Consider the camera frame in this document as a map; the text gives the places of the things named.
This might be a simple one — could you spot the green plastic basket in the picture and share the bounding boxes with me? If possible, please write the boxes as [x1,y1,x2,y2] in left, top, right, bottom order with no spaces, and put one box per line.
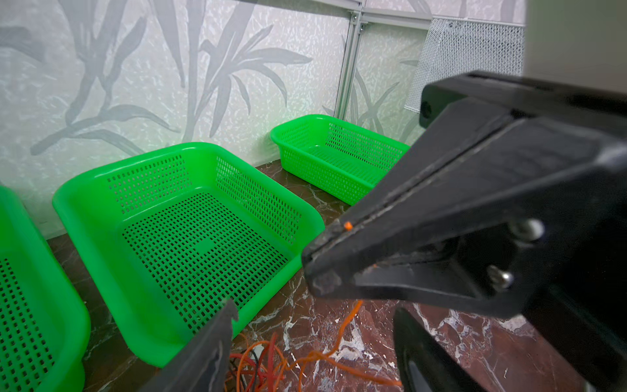
[52,142,324,368]
[1,187,91,391]
[269,114,409,206]

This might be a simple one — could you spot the middle green plastic basket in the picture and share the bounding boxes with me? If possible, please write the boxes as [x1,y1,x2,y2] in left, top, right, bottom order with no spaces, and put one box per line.
[52,142,324,368]

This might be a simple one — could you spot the right green plastic basket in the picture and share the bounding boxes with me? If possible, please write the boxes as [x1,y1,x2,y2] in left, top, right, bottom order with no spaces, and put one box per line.
[269,114,409,206]

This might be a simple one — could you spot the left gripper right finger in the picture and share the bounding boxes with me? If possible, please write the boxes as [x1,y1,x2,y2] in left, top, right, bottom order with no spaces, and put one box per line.
[394,307,483,392]

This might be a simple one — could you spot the white wire mesh basket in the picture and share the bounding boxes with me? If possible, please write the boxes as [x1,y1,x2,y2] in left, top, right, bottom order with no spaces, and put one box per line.
[404,17,525,114]

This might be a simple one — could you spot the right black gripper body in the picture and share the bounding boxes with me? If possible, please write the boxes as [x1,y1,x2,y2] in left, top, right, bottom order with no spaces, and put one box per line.
[302,71,626,391]

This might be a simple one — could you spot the left green plastic basket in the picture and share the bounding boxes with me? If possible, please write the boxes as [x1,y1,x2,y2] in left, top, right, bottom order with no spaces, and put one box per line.
[1,187,91,391]

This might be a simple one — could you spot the red orange cables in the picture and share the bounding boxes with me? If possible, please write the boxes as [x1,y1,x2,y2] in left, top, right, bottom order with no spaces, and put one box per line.
[224,300,403,392]

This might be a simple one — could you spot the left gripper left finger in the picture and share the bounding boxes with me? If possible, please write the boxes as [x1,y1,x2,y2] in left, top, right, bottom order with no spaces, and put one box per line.
[140,300,238,392]

